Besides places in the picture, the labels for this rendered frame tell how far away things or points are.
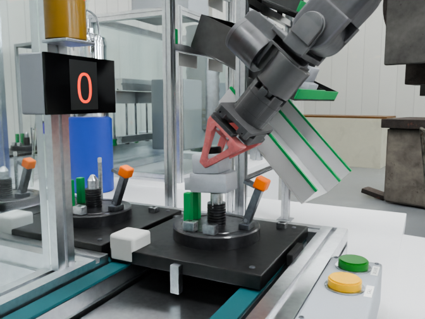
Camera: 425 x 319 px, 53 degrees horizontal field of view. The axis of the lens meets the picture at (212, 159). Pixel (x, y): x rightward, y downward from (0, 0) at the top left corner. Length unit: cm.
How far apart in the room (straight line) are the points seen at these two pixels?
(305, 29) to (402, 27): 440
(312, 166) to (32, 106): 63
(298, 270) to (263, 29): 34
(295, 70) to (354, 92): 1094
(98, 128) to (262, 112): 101
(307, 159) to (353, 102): 1057
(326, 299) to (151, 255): 25
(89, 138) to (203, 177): 93
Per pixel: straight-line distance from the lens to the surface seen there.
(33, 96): 54
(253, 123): 62
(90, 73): 57
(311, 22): 58
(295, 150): 98
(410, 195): 531
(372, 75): 1144
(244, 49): 63
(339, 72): 1167
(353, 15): 59
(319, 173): 97
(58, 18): 57
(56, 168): 59
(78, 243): 71
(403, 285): 87
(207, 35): 95
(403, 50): 492
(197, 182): 67
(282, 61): 60
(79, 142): 156
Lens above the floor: 118
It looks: 8 degrees down
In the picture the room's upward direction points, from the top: straight up
